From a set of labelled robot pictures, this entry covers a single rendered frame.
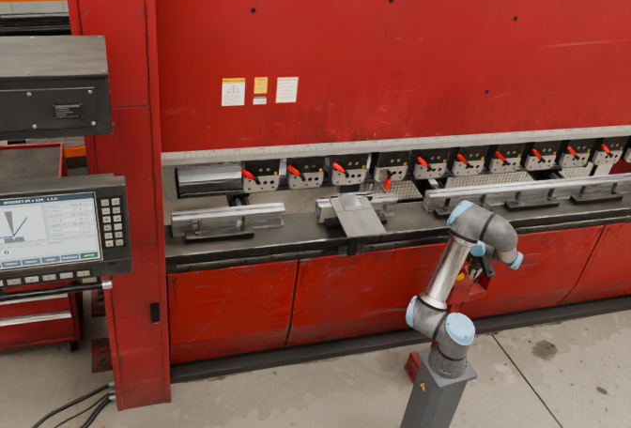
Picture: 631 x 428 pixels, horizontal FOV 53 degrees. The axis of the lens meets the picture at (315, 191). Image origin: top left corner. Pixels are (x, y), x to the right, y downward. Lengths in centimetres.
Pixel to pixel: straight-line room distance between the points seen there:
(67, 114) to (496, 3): 168
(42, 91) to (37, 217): 40
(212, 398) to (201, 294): 64
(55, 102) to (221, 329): 166
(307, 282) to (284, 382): 63
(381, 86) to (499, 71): 53
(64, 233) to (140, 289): 76
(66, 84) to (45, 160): 143
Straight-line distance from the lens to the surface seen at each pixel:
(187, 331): 310
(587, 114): 328
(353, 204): 289
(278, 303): 308
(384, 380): 351
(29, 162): 319
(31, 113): 183
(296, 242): 283
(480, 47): 275
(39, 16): 434
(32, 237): 204
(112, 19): 207
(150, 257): 260
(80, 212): 198
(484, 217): 239
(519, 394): 370
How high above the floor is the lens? 273
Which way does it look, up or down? 36 degrees down
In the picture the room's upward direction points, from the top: 8 degrees clockwise
